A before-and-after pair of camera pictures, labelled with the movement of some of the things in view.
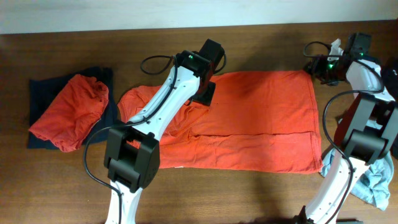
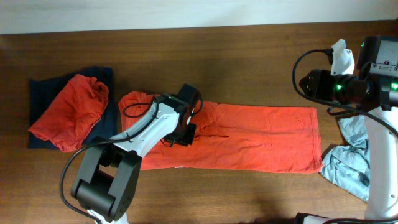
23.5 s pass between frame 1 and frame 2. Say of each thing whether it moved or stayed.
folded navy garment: stayed
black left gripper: moved
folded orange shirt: stayed
